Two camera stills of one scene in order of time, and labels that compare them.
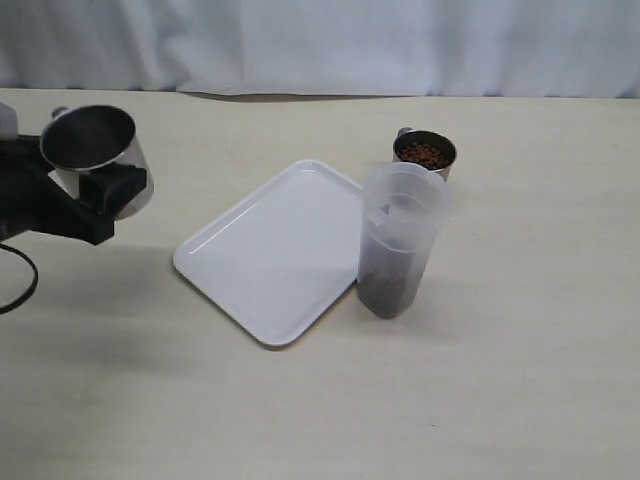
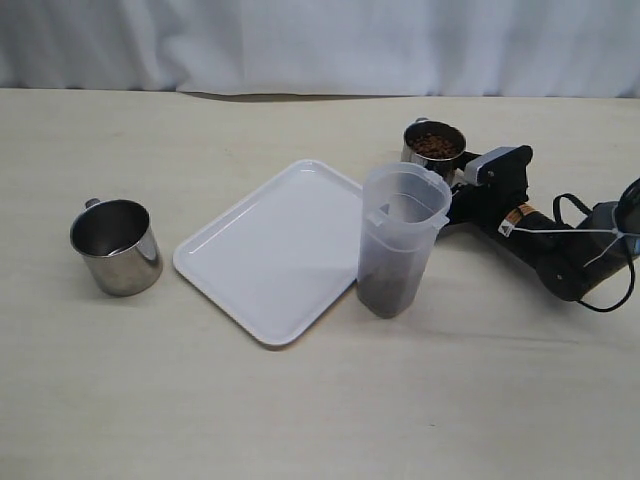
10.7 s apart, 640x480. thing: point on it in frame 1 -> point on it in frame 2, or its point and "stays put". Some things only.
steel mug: x=89 y=138 -> x=119 y=245
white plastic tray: x=282 y=256 stays put
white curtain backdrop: x=324 y=49 stays put
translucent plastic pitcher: x=403 y=206 stays put
